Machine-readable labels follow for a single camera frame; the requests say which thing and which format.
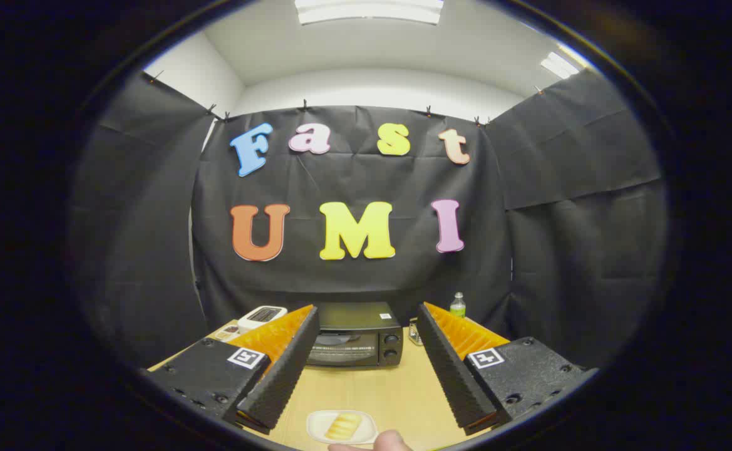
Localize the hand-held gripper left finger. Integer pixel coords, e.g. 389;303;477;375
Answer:
147;304;321;435

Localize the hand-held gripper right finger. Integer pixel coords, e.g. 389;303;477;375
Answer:
416;302;598;437

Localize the black toaster oven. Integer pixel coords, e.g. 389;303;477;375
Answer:
306;303;404;368

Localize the yellow ridged bread roll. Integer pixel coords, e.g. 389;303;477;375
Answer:
325;412;363;440

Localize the white pop-up toaster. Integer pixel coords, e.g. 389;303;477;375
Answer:
237;306;288;334

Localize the white oval plate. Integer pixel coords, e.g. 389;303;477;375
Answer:
306;410;379;445

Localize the small ceiling light panel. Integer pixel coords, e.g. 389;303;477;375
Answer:
541;51;580;80

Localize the large ceiling light panel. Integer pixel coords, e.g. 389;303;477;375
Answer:
295;0;445;26

